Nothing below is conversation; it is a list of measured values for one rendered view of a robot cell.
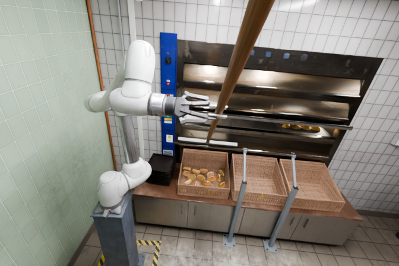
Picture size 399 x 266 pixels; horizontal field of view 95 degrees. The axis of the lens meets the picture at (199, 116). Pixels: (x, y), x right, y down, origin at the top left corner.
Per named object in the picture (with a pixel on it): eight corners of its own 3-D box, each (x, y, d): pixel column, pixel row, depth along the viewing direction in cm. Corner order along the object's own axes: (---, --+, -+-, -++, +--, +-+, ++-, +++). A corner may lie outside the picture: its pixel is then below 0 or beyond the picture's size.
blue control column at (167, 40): (181, 127, 439) (186, 28, 343) (189, 128, 439) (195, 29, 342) (162, 193, 266) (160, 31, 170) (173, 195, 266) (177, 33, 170)
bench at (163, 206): (149, 190, 270) (148, 160, 244) (315, 209, 264) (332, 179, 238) (135, 228, 219) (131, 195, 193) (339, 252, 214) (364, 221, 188)
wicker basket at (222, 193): (182, 164, 241) (183, 147, 228) (224, 168, 240) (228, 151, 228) (176, 195, 197) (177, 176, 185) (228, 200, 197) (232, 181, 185)
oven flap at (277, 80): (183, 81, 192) (184, 61, 189) (356, 97, 188) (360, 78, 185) (182, 80, 187) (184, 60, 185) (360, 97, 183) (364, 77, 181)
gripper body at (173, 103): (168, 98, 76) (191, 101, 75) (165, 118, 74) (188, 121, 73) (165, 92, 68) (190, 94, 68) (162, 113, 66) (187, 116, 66)
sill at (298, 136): (181, 124, 223) (181, 121, 221) (331, 139, 219) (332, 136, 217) (181, 126, 218) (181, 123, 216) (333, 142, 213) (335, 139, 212)
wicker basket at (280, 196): (228, 169, 240) (231, 152, 227) (271, 174, 238) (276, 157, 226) (231, 201, 196) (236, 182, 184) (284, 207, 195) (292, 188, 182)
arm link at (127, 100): (145, 117, 65) (149, 81, 66) (102, 112, 66) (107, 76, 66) (152, 118, 76) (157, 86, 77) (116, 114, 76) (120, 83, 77)
